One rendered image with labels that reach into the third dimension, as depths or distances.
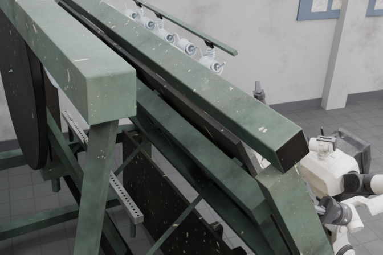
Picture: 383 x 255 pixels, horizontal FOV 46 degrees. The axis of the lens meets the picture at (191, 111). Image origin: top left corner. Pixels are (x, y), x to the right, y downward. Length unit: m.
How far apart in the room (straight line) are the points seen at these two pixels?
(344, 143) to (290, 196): 1.11
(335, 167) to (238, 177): 0.94
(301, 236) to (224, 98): 0.49
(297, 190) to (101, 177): 0.60
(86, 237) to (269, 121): 0.56
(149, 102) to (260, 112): 0.72
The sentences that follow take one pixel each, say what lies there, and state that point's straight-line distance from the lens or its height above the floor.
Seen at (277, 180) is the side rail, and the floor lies 1.82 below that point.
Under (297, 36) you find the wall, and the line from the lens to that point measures 5.53.
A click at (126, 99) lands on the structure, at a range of 0.87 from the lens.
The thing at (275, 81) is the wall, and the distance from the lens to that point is 5.60.
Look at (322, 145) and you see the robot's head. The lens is 2.26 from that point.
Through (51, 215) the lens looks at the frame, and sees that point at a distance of 3.73.
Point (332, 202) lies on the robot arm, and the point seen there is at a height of 1.47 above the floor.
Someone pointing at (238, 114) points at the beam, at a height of 1.93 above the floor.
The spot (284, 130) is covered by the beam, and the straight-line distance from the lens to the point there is 1.21.
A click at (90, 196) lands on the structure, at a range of 0.99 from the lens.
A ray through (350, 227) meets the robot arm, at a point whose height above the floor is 1.33.
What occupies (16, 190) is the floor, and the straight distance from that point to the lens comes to 4.37.
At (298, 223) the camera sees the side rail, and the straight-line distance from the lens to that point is 1.43.
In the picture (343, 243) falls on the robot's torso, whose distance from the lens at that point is 2.85.
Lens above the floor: 2.52
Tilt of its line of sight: 27 degrees down
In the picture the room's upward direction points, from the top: 3 degrees clockwise
